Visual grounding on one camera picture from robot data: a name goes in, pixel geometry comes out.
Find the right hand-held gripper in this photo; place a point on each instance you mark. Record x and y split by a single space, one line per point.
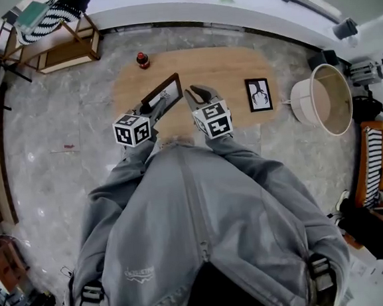
217 126

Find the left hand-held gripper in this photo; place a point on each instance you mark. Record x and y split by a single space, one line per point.
131 134

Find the black framed bird picture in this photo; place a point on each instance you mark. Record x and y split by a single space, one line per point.
174 87

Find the black framed antler picture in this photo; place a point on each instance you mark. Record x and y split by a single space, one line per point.
258 94

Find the person's left forearm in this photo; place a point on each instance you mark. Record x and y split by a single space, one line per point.
126 174

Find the person's right forearm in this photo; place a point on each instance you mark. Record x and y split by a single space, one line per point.
245 157

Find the wooden coffee table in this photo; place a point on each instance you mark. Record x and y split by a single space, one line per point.
217 66

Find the dark cola bottle red cap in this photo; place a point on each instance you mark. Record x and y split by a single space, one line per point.
143 61

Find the white window ledge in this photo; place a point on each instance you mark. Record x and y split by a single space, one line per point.
199 10

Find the person's grey jacket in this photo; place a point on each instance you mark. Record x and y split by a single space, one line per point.
182 199

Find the white round basket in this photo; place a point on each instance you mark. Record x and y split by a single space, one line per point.
303 102

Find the red scrap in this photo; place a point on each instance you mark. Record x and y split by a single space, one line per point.
69 146

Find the wooden shelf rack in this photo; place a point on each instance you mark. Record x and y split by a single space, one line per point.
66 56

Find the black white striped cushion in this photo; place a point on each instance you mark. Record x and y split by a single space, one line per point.
56 14

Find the dark grey bin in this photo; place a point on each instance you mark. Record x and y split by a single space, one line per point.
344 29

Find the green book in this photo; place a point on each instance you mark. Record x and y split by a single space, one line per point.
31 16

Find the black backpack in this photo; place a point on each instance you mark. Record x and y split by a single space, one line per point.
367 108

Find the grey metal machine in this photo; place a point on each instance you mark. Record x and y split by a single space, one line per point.
367 72

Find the black white striped blanket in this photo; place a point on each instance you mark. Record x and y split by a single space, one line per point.
375 163

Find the brown wooden cabinet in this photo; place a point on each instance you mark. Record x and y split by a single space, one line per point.
6 265

